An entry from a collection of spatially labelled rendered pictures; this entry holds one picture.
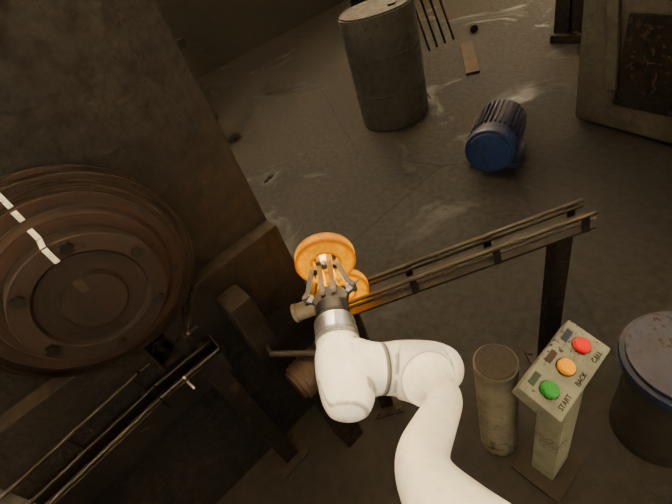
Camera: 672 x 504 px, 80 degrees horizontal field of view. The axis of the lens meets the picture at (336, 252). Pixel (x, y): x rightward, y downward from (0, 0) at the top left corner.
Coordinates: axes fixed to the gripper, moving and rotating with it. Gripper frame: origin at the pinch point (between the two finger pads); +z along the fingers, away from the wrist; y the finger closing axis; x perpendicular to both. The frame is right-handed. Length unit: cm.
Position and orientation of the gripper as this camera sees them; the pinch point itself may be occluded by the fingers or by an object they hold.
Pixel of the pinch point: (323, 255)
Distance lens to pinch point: 99.9
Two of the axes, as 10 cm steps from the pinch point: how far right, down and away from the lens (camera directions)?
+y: 9.5, -2.9, -0.9
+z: -1.4, -6.7, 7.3
